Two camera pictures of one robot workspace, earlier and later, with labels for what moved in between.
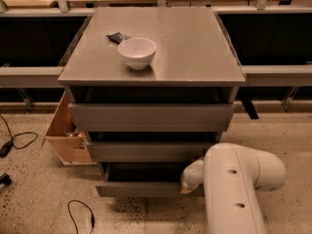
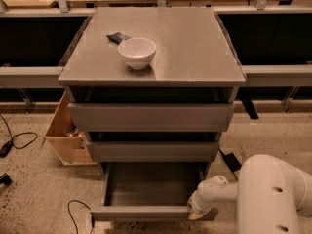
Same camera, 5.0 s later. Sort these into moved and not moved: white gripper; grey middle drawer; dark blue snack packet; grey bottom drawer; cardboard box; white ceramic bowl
Moved: grey bottom drawer; white gripper
Not moved: cardboard box; white ceramic bowl; dark blue snack packet; grey middle drawer
